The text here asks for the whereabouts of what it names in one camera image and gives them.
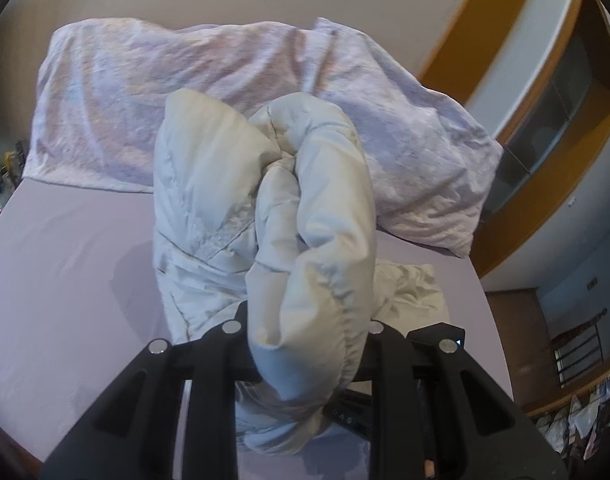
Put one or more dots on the lilac crumpled duvet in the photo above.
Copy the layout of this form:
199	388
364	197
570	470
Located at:
102	87

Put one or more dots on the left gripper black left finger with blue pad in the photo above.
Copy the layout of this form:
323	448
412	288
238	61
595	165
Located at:
169	413

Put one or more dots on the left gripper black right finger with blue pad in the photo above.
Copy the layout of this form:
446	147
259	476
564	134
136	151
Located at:
434	407

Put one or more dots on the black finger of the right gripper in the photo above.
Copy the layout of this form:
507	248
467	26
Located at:
351	410

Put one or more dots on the lilac bed sheet mattress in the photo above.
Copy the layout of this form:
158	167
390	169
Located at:
79	300

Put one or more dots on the beige puffer jacket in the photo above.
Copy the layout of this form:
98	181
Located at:
274	211

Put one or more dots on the white small garment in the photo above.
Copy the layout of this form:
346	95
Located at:
407	296

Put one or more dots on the dark wooden chair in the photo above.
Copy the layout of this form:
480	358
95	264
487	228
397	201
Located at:
578	350

